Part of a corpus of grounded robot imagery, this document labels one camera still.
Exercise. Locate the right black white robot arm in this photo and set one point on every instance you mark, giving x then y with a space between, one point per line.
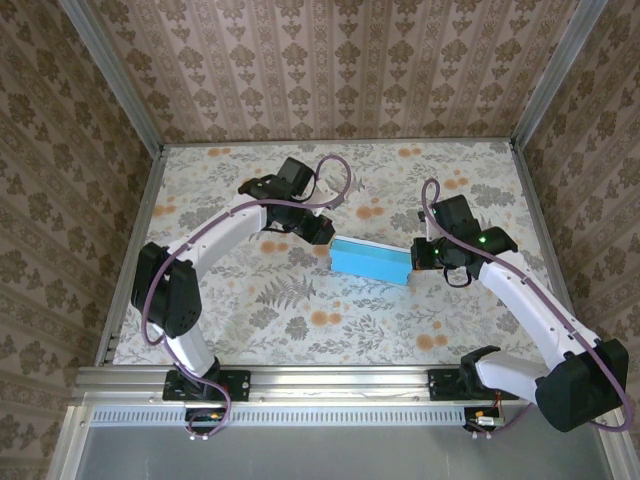
575 390

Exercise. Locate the aluminium table end rail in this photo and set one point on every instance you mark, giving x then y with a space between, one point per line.
325 141

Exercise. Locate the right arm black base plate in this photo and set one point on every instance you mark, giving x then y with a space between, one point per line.
440 387

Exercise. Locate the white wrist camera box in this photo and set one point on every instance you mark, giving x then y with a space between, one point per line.
327 187
429 225

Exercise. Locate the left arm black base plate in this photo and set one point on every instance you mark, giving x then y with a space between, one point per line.
240 385

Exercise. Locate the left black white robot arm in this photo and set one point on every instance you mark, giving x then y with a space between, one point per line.
165 295

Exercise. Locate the aluminium corner post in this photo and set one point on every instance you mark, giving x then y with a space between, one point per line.
555 70
115 80

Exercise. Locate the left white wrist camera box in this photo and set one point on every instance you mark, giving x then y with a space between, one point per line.
327 187

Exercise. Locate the long aluminium mounting rail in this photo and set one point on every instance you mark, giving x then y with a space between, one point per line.
325 382

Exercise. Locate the floral table cover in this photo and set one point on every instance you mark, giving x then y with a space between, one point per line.
400 345

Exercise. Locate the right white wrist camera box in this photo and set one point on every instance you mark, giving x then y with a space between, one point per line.
429 225

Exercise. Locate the aluminium table side rail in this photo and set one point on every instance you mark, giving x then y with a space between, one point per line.
137 225
542 235

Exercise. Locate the blue and white paper box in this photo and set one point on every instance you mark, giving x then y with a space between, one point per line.
365 262

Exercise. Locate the grey metal sheet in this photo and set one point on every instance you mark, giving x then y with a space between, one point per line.
325 455

